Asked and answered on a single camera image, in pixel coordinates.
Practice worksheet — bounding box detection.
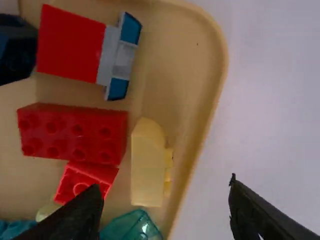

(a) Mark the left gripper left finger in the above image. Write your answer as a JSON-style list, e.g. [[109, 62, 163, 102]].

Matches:
[[24, 183, 105, 240]]

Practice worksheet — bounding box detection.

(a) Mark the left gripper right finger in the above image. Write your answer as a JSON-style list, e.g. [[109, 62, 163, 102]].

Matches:
[[228, 172, 320, 240]]

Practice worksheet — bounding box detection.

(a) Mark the pale green toy brick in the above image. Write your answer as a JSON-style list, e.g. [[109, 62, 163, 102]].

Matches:
[[35, 199, 64, 224]]

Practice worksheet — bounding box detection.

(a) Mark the small red toy brick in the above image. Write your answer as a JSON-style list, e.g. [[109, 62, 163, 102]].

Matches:
[[53, 161, 120, 205]]

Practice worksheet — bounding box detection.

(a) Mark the clear teal toy brick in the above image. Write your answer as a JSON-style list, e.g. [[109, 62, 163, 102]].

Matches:
[[99, 208, 165, 240]]

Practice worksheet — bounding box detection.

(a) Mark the long red toy brick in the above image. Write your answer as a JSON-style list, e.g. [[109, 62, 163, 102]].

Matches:
[[16, 101, 129, 166]]

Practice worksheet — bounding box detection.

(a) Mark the pale yellow toy brick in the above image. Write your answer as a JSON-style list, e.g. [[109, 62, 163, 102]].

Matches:
[[130, 116, 175, 208]]

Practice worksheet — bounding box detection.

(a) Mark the tan tray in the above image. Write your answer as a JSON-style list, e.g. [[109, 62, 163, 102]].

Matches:
[[0, 0, 230, 240]]

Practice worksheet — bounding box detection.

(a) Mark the grey and blue toy brick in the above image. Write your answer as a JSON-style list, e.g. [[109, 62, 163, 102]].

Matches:
[[96, 10, 144, 102]]

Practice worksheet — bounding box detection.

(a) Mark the smooth red toy brick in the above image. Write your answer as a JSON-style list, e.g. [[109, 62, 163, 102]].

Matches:
[[35, 3, 107, 85]]

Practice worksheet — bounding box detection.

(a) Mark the dark blue toy brick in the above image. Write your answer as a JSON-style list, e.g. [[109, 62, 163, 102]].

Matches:
[[0, 13, 39, 87]]

